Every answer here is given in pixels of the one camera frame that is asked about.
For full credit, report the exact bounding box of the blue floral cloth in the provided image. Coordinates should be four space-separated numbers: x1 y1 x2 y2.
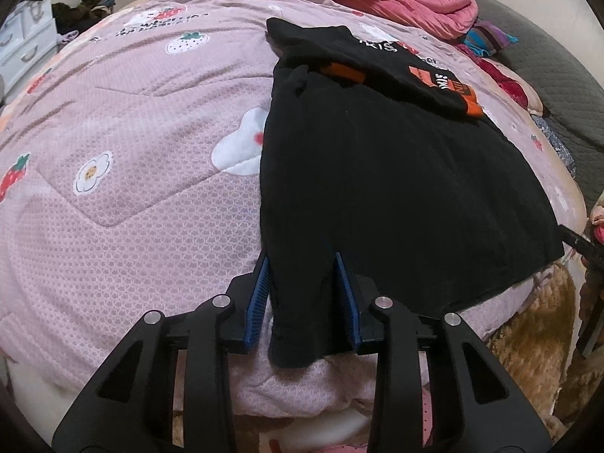
535 116 576 177

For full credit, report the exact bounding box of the black long-sleeved sweater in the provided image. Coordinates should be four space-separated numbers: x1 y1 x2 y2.
259 16 566 371

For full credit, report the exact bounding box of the pile of dark clothes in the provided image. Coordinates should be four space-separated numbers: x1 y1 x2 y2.
51 0 116 34

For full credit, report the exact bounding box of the grey quilted headboard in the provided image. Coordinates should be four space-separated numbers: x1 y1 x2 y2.
448 0 604 213

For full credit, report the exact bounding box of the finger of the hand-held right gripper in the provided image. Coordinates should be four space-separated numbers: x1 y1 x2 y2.
559 224 604 258

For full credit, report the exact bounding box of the tan fuzzy rug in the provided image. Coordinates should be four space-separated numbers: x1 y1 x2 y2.
486 264 586 430

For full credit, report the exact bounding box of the colourful striped cloth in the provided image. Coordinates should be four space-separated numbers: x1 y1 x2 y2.
465 19 517 60

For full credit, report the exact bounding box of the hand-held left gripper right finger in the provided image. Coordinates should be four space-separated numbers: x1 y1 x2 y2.
333 251 553 453

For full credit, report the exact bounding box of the red cloth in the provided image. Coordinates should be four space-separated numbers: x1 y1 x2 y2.
455 42 532 109

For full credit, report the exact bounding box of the person's pink dotted clothing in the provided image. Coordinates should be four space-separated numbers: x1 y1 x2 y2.
267 387 437 453

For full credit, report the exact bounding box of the lavender strawberry print quilt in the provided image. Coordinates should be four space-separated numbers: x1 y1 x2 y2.
0 0 588 418

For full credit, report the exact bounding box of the white drawer cabinet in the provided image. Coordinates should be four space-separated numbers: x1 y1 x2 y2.
0 0 60 90

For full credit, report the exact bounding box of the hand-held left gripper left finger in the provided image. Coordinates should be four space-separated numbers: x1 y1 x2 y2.
51 250 272 453

